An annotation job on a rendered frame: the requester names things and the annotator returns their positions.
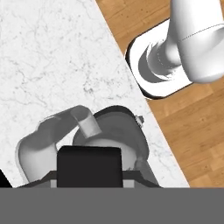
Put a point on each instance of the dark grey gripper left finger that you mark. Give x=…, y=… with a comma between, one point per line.
x=73, y=166

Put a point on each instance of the dark grey round blender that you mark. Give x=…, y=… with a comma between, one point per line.
x=116, y=128

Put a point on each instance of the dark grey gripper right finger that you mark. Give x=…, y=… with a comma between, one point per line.
x=105, y=166

